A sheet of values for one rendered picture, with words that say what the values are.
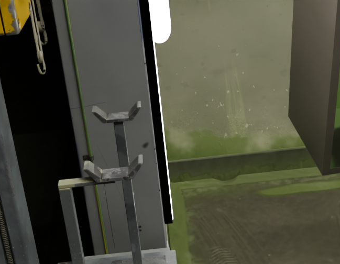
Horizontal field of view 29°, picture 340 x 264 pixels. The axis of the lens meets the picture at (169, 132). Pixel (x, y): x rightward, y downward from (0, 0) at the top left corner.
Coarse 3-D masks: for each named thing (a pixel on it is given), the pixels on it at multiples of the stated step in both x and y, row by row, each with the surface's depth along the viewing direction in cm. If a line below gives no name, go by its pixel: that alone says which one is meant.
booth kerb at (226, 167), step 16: (176, 160) 296; (192, 160) 296; (208, 160) 296; (224, 160) 297; (240, 160) 297; (256, 160) 298; (272, 160) 298; (288, 160) 299; (304, 160) 299; (176, 176) 299; (192, 176) 299; (208, 176) 299; (224, 176) 300
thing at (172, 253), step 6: (150, 252) 124; (156, 252) 124; (162, 252) 124; (168, 252) 124; (174, 252) 124; (102, 258) 124; (108, 258) 124; (114, 258) 124; (120, 258) 124; (126, 258) 123; (168, 258) 122; (174, 258) 122
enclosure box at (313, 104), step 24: (312, 0) 196; (336, 0) 177; (312, 24) 199; (336, 24) 181; (312, 48) 202; (336, 48) 185; (312, 72) 206; (336, 72) 190; (312, 96) 210; (336, 96) 195; (312, 120) 213; (336, 120) 236; (312, 144) 217; (336, 144) 225; (336, 168) 212
